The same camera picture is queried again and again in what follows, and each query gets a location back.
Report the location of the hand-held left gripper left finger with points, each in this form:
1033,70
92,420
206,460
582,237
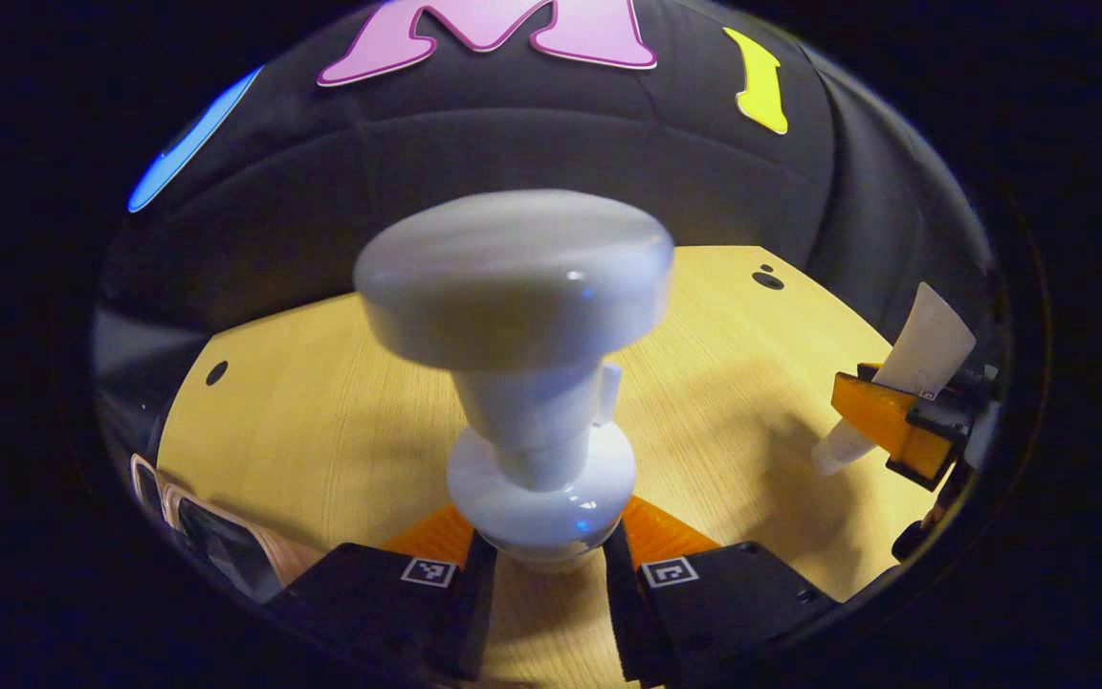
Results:
474,622

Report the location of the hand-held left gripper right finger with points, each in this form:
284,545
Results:
626,622

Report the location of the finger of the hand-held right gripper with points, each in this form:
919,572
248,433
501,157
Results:
886,421

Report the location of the white squeeze tube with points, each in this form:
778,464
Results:
934,335

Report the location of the white pump bottle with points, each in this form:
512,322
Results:
513,277

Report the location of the black backdrop cloth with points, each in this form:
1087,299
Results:
417,153

